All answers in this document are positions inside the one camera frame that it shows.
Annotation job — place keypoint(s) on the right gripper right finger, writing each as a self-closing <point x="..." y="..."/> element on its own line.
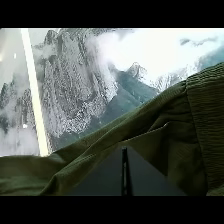
<point x="146" y="176"/>

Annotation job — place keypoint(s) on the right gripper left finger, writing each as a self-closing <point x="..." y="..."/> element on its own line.
<point x="103" y="176"/>

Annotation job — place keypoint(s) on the dark green sweatshirt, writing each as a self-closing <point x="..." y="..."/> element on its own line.
<point x="166" y="133"/>

